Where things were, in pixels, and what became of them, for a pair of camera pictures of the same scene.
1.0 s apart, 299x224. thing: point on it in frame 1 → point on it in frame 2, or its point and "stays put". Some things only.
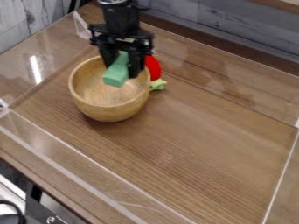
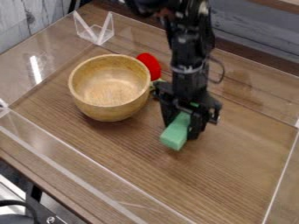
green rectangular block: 117,74 → 174,135
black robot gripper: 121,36 → 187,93
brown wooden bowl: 105,101 stays put
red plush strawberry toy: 154,66 stays put
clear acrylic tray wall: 69,178 stays put
